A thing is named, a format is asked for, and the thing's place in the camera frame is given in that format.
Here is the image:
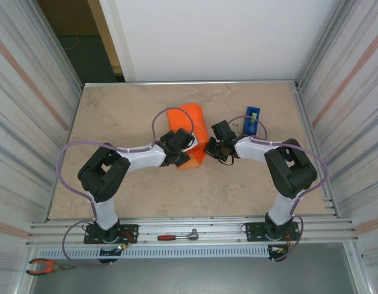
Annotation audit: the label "orange wrapping paper sheet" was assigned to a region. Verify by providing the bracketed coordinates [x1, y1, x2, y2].
[166, 103, 207, 171]

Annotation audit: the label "blue tape dispenser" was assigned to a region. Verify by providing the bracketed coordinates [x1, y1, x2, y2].
[242, 106, 261, 137]

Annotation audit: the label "black electronics module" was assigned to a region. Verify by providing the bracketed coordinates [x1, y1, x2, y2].
[267, 244, 290, 263]
[97, 244, 129, 265]

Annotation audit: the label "tan wooden door jamb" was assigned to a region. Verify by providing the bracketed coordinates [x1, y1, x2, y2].
[86, 0, 125, 83]

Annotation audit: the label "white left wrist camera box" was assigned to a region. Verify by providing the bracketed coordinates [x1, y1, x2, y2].
[182, 136, 196, 154]

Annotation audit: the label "red handled ratchet wrench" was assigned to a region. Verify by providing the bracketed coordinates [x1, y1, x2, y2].
[157, 228, 200, 242]

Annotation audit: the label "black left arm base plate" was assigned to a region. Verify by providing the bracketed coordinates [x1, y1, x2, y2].
[83, 224, 139, 245]

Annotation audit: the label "wide aluminium extrusion rail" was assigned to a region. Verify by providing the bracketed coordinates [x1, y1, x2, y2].
[25, 216, 360, 248]

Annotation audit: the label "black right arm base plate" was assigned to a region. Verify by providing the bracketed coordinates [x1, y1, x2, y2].
[245, 220, 301, 243]

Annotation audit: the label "white slotted cable duct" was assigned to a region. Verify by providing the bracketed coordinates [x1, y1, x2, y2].
[37, 244, 271, 260]

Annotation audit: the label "orange floor cable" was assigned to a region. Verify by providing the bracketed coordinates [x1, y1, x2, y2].
[63, 35, 78, 52]

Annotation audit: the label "orange handled pliers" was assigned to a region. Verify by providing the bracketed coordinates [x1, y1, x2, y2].
[25, 258, 75, 276]

